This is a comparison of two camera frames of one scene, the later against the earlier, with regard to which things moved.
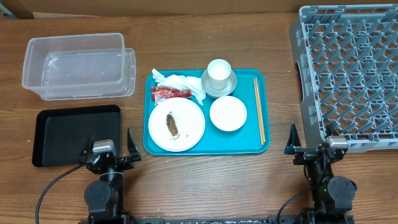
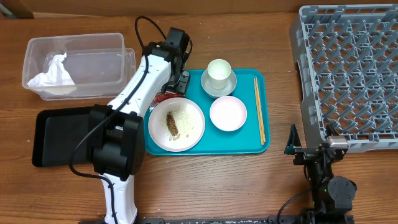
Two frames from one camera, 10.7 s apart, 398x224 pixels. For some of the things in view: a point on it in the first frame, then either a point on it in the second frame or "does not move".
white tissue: x=193 y=83 to x=55 y=75
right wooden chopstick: x=260 y=111 does not move
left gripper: x=132 y=148 to x=183 y=86
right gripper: x=305 y=154 does not move
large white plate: x=176 y=125 does not move
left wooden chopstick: x=259 y=116 does not move
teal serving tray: x=195 y=73 to x=245 y=140
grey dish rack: x=347 y=56 does not move
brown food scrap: x=171 y=124 does not move
